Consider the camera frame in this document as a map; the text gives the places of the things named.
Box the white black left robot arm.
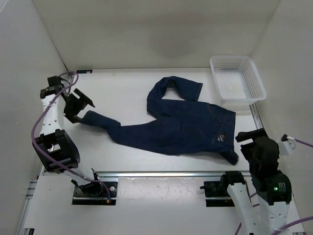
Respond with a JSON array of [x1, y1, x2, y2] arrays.
[[32, 76, 103, 196]]

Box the left aluminium frame rail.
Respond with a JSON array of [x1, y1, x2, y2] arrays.
[[16, 168, 46, 235]]

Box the front aluminium rail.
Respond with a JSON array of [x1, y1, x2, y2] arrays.
[[97, 171, 225, 178]]

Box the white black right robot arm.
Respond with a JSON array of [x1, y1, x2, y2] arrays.
[[220, 129, 295, 235]]

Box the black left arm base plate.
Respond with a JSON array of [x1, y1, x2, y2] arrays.
[[72, 181, 118, 206]]

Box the aluminium table edge rail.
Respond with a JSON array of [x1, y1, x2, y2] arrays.
[[249, 103, 264, 129]]

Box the white perforated plastic basket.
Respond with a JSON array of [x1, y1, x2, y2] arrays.
[[210, 55, 267, 107]]

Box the dark blue denim trousers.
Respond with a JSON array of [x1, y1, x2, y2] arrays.
[[79, 76, 239, 165]]

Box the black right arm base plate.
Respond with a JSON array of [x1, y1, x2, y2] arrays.
[[200, 179, 246, 207]]

